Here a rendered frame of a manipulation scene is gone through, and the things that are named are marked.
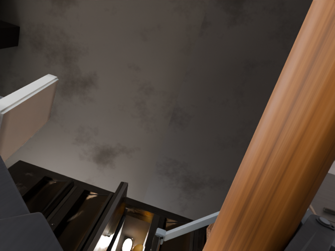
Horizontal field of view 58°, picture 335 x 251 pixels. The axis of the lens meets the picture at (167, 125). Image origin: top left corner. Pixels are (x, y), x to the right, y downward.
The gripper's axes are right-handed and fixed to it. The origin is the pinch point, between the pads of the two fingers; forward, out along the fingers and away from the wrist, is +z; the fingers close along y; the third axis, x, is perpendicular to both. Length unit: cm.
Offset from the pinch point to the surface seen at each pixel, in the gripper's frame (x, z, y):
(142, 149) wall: -133, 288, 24
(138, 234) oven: -121, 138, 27
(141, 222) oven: -112, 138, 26
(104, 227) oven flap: -89, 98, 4
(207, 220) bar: -53, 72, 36
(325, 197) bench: -45, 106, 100
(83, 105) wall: -109, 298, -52
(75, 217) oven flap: -106, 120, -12
